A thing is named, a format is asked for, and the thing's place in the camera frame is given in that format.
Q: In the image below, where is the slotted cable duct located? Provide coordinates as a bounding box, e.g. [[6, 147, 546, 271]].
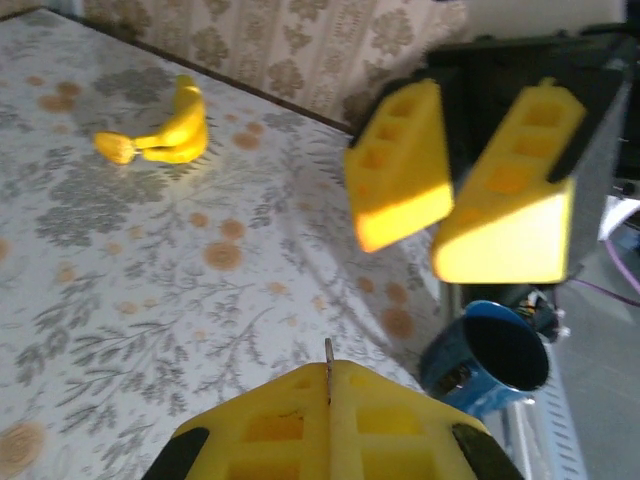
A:
[[504, 384, 589, 480]]

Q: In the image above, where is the yellow banana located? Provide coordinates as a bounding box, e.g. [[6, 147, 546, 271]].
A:
[[93, 73, 210, 166]]

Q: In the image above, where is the white paper sheet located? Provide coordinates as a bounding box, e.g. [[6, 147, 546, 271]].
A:
[[598, 194, 640, 242]]

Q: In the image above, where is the purple cable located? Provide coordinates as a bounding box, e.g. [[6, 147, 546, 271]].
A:
[[569, 239, 640, 306]]

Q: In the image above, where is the blue mug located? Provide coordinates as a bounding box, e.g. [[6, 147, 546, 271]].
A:
[[418, 299, 551, 422]]

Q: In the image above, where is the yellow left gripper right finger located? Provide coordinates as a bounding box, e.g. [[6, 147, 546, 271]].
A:
[[331, 359, 524, 480]]

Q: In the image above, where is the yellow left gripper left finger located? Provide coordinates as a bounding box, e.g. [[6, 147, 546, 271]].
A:
[[142, 363, 332, 480]]

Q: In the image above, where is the grey sheet metal panel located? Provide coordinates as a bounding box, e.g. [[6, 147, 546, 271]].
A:
[[547, 74, 640, 480]]

